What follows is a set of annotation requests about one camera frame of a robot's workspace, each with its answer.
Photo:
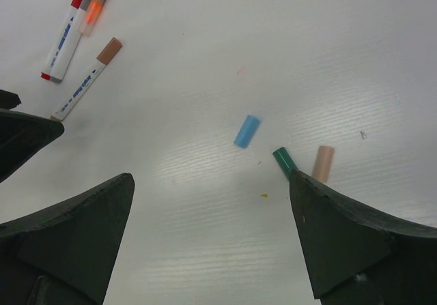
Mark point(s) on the grey capped marker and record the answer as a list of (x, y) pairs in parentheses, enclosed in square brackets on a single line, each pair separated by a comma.
[(69, 44)]

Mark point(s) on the red capped marker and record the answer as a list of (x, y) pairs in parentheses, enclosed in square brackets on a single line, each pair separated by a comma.
[(60, 38)]

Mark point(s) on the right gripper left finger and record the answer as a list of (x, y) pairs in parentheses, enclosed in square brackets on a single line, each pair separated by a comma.
[(65, 253)]

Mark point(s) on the green pen cap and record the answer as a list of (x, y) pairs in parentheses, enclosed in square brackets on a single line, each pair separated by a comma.
[(285, 161)]

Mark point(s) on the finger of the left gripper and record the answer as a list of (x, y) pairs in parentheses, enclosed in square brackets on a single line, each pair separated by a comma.
[(22, 135)]

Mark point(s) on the peach pen cap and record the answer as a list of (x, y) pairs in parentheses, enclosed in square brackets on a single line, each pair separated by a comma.
[(323, 163)]

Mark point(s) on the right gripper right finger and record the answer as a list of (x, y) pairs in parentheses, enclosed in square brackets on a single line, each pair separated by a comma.
[(356, 254)]

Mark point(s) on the blue pen cap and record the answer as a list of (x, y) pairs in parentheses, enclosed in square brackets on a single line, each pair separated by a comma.
[(247, 131)]

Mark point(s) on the orange highlighter pen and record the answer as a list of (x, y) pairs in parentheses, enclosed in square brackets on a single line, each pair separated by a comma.
[(93, 12)]

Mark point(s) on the brown capped marker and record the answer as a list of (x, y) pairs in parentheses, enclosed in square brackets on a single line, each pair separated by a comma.
[(102, 61)]

